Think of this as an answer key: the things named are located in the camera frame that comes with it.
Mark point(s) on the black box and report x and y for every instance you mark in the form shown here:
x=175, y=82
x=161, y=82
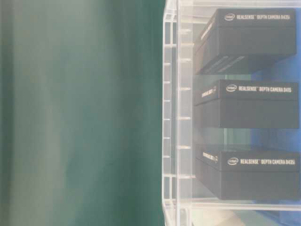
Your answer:
x=243, y=104
x=242, y=172
x=245, y=40

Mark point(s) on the clear plastic storage case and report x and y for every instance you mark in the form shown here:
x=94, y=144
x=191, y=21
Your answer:
x=185, y=200

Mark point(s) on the green table cloth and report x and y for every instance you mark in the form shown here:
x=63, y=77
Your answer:
x=80, y=112

